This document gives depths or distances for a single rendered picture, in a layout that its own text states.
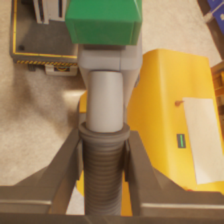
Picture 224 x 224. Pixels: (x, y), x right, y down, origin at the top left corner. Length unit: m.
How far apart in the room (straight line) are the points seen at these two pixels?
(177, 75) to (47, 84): 1.13
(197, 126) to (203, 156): 0.13
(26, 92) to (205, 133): 1.36
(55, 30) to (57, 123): 0.75
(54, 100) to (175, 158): 1.14
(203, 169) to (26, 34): 1.39
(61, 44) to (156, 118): 0.96
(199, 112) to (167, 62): 0.28
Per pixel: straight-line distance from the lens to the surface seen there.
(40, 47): 1.40
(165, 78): 0.81
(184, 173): 0.77
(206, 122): 0.87
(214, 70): 1.01
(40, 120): 1.51
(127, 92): 0.15
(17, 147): 1.52
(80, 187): 1.18
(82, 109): 1.20
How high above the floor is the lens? 1.48
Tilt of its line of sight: 68 degrees down
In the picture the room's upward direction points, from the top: 51 degrees clockwise
